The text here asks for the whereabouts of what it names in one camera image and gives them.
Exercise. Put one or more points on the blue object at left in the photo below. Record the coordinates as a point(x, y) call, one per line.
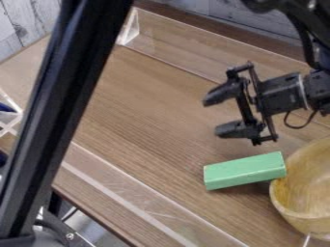
point(7, 108)

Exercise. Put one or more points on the black table leg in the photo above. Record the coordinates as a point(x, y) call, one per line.
point(55, 204)

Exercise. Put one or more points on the green rectangular block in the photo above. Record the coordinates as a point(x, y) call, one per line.
point(242, 171)

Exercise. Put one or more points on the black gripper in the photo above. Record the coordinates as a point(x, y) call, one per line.
point(254, 126)

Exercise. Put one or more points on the light wooden bowl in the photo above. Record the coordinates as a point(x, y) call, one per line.
point(301, 195)

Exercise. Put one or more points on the metal base plate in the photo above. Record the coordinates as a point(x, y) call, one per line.
point(63, 233)

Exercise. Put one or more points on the clear acrylic tray wall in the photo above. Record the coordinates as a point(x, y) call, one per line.
point(133, 169)

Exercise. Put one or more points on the clear acrylic corner bracket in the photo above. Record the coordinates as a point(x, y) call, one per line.
point(130, 30)

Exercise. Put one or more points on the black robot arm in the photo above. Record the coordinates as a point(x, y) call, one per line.
point(87, 28)

